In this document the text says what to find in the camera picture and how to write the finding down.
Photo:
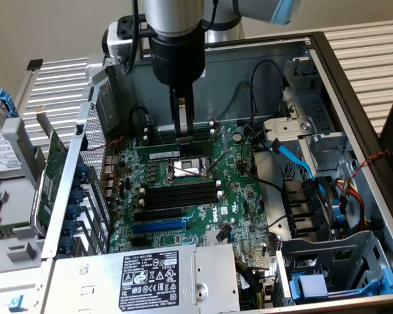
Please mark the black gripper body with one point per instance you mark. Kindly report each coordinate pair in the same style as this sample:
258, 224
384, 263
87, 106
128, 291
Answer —
178, 62

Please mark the green RAM stick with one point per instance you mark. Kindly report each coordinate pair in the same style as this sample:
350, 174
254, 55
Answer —
0, 233
157, 151

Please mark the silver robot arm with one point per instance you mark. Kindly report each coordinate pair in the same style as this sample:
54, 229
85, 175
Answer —
170, 16

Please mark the RAM slot white latches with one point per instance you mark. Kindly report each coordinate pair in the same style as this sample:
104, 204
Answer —
180, 191
203, 134
180, 204

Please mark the thin metal locking lever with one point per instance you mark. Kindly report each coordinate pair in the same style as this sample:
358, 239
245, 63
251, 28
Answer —
220, 162
156, 132

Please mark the round coin battery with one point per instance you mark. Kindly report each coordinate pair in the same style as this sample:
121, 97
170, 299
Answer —
237, 136

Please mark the CPU socket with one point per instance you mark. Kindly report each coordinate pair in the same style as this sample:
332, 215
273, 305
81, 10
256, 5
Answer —
186, 170

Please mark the open PC case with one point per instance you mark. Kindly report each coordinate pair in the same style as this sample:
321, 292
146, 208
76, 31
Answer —
235, 65

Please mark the large silver port block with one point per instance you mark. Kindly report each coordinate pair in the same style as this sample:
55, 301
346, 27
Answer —
110, 176
113, 161

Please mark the green motherboard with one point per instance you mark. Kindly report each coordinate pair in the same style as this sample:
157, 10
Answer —
235, 196

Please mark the long black expansion slot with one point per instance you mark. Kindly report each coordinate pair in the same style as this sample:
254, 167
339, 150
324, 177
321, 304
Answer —
158, 215

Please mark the blue card retention clip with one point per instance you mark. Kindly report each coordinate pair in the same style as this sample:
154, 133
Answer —
76, 196
70, 227
66, 243
82, 171
74, 211

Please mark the blue expansion slot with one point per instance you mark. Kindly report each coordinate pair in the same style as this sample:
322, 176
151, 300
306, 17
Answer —
158, 226

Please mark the silver finned heatsink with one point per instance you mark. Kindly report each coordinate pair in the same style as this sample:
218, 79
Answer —
213, 238

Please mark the silver disk bay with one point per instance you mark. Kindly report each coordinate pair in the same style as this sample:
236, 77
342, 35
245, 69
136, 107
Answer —
317, 108

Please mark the green graphics card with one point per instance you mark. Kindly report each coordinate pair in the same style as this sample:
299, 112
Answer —
54, 163

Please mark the short black expansion slot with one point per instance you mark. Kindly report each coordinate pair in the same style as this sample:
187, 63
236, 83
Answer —
139, 242

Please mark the black table end cap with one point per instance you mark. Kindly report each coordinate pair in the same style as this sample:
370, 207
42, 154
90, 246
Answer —
34, 64

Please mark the black case fan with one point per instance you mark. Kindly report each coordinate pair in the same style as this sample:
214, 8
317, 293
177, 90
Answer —
301, 206

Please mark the grey parts rack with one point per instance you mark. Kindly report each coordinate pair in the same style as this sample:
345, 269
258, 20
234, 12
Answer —
23, 196

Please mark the silver hard disk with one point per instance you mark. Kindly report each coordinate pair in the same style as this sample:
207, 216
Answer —
0, 150

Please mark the silver power supply unit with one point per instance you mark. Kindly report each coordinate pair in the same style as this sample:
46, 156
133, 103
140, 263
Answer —
101, 284

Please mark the blue disk caddy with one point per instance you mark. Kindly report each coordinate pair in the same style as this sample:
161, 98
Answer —
311, 286

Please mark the grey disk bay cage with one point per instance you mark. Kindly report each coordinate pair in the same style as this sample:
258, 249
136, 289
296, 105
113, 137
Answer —
347, 258

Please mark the blue plastic latch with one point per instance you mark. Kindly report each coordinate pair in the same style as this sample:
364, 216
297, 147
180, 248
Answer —
18, 302

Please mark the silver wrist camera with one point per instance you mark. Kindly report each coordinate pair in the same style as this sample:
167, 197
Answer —
118, 45

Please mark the blue disk bracket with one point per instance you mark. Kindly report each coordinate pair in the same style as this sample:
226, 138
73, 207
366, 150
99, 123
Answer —
6, 101

